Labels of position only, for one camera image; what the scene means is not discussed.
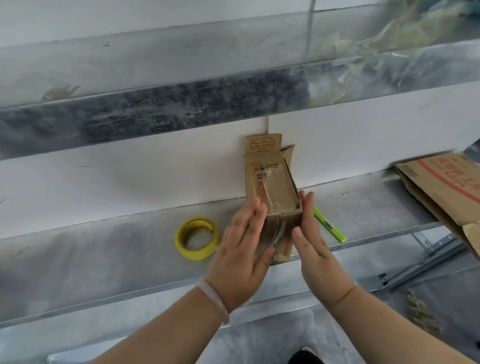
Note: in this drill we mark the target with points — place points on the person's black trousers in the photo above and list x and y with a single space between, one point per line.
305 358

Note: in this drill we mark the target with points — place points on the white-labelled cardboard box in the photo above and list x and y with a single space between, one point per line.
273 183

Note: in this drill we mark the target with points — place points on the person's right hand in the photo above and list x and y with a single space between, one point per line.
322 266

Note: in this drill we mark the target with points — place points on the person's left forearm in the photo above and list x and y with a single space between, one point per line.
165 333

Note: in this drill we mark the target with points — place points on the person's right forearm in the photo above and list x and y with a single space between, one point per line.
393 333

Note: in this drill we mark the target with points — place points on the red-lettered cardboard box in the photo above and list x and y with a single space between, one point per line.
442 187

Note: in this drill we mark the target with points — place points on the small crumpled tape scrap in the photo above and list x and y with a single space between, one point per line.
60 92

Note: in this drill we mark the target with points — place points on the green utility knife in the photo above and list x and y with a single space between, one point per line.
330 225

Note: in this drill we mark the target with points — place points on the pile of beige paper scraps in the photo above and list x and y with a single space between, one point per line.
423 315

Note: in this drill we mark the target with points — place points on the yellow tape roll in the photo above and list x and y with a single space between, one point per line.
179 243

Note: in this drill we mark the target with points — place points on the pile of clear tape scraps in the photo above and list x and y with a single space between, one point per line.
393 37

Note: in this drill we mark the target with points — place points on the person's left hand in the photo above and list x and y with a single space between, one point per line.
236 270

